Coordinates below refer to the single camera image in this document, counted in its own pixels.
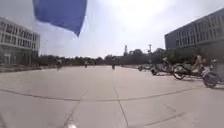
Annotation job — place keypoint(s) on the white and grey building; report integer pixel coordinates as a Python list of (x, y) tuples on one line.
[(16, 41)]

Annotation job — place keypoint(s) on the row of trees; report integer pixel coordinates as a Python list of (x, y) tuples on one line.
[(100, 60)]

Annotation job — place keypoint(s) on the row of parked cycles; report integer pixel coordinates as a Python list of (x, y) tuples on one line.
[(186, 70)]

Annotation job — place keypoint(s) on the person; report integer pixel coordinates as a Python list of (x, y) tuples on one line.
[(86, 64), (113, 66), (59, 64)]

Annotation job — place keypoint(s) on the blue flag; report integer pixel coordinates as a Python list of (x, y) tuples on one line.
[(63, 13)]

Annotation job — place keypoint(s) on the grey glass-fronted building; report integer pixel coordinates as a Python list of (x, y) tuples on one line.
[(200, 35)]

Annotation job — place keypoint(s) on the pale concrete slab plaza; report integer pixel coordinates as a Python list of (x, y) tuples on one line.
[(110, 83)]

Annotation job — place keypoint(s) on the tall tower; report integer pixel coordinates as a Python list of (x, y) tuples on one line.
[(125, 50)]

